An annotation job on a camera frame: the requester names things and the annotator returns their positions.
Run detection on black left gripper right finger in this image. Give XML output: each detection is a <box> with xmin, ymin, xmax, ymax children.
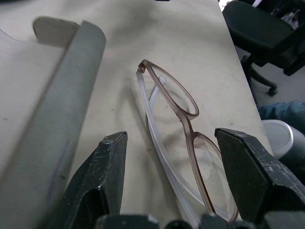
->
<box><xmin>214</xmin><ymin>127</ymin><xmax>305</xmax><ymax>224</ymax></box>

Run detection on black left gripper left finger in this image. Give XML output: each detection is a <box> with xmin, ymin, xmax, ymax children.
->
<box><xmin>49</xmin><ymin>131</ymin><xmax>128</xmax><ymax>229</ymax></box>

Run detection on grey open glasses case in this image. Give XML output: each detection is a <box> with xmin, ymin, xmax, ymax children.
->
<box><xmin>0</xmin><ymin>16</ymin><xmax>107</xmax><ymax>229</ymax></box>

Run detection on translucent brown-framed glasses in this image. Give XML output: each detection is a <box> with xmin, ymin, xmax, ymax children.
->
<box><xmin>135</xmin><ymin>60</ymin><xmax>239</xmax><ymax>227</ymax></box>

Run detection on person in blue jeans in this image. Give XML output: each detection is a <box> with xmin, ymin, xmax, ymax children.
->
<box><xmin>257</xmin><ymin>100</ymin><xmax>305</xmax><ymax>136</ymax></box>

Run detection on black office chair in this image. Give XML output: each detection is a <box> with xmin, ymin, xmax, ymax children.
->
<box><xmin>222</xmin><ymin>0</ymin><xmax>305</xmax><ymax>96</ymax></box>

